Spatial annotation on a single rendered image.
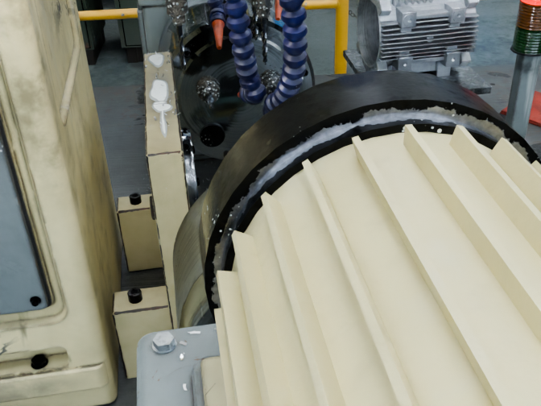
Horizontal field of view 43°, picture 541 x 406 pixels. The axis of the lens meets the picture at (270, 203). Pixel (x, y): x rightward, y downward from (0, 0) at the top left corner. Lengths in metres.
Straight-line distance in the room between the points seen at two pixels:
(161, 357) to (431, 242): 0.27
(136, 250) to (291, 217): 0.83
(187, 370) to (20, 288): 0.37
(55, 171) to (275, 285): 0.47
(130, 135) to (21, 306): 0.79
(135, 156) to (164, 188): 0.70
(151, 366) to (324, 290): 0.24
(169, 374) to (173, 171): 0.33
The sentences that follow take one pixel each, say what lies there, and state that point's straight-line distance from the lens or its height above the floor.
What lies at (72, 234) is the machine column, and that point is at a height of 1.07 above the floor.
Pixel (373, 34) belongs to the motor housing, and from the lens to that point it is 1.54.
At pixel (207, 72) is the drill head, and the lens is 1.08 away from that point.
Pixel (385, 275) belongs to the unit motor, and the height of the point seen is 1.35.
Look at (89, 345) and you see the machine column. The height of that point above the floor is 0.91.
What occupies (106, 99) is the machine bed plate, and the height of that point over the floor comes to 0.80.
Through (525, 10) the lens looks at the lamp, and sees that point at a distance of 1.30.
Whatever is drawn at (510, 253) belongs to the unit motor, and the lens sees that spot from 0.24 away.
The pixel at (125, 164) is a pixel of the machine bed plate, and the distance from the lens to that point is 1.43.
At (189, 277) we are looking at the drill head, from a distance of 0.62.
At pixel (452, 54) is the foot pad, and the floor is 0.98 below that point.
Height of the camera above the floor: 1.50
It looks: 33 degrees down
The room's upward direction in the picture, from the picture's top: 2 degrees counter-clockwise
